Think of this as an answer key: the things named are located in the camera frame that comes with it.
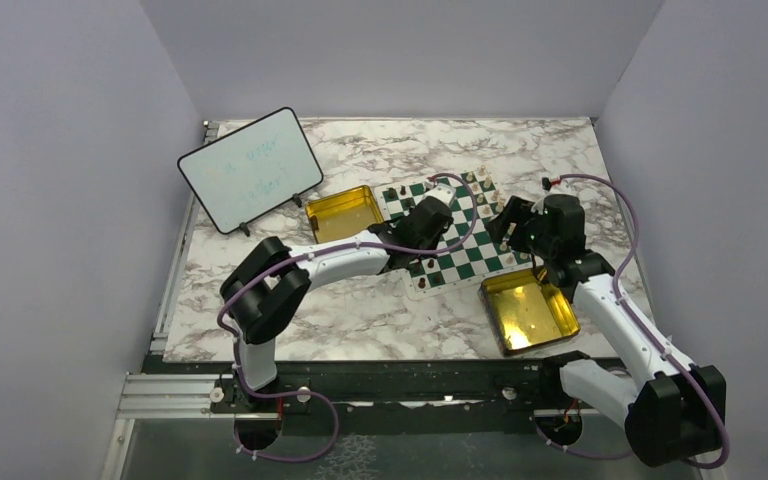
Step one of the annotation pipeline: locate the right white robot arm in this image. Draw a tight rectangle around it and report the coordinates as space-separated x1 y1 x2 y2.
486 194 730 468

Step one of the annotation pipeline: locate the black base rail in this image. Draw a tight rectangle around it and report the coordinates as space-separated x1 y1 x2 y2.
211 351 604 435

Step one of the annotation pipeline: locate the empty gold tin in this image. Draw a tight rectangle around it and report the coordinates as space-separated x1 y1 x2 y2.
478 269 580 357

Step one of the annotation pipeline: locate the white chess pieces group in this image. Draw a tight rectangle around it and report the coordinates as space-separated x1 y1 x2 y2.
453 166 531 274

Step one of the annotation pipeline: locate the green white chess board mat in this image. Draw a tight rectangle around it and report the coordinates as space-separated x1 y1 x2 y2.
400 166 531 301

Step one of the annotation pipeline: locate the tin with dark pieces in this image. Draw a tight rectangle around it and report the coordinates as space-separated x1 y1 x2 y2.
305 185 384 243

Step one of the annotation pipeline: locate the small whiteboard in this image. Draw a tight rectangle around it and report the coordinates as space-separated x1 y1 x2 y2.
177 107 324 235

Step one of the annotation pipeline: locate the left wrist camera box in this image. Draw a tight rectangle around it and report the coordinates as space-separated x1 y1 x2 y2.
425 184 457 207

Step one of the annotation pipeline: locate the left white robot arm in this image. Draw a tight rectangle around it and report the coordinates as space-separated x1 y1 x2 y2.
217 185 455 411

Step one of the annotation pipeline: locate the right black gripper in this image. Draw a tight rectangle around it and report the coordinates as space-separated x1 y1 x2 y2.
486 195 556 260

